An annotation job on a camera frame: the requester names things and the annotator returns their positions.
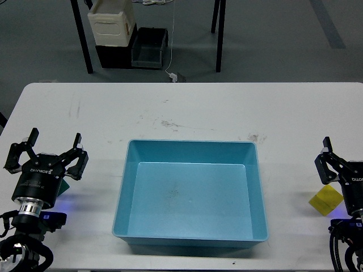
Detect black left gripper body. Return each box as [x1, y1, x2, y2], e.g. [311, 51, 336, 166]
[11, 154, 65, 209]

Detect white cable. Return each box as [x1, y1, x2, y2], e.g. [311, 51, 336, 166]
[133, 0, 176, 75]

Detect yellow block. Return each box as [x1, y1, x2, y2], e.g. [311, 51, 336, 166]
[309, 185, 344, 216]

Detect green block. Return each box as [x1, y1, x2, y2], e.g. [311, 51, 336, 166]
[57, 179, 70, 197]

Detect white power adapter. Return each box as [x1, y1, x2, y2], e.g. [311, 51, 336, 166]
[168, 73, 178, 83]

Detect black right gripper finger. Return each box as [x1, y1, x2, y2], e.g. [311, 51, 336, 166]
[314, 137, 348, 185]

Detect dark grey open bin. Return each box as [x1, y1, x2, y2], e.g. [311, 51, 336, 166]
[131, 27, 168, 69]

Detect black table leg left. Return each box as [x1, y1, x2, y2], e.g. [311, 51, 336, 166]
[70, 0, 93, 74]

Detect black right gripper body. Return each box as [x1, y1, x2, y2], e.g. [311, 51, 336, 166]
[339, 161, 362, 215]

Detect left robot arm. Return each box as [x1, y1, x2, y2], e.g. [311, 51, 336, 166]
[1, 128, 88, 271]

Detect cream plastic crate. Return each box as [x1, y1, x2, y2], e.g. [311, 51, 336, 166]
[88, 0, 136, 47]

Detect black table leg right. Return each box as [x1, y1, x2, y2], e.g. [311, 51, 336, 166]
[210, 0, 226, 73]

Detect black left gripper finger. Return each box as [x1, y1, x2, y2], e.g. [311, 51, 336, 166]
[4, 127, 39, 174]
[59, 133, 88, 181]

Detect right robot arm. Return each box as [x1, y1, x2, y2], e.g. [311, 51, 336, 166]
[314, 137, 362, 271]

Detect black table leg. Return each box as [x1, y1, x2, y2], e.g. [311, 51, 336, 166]
[70, 0, 93, 74]
[210, 0, 226, 73]

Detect black storage box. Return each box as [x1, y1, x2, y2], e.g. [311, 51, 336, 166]
[95, 25, 138, 69]

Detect light blue plastic bin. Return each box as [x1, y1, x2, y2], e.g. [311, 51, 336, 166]
[112, 139, 269, 248]

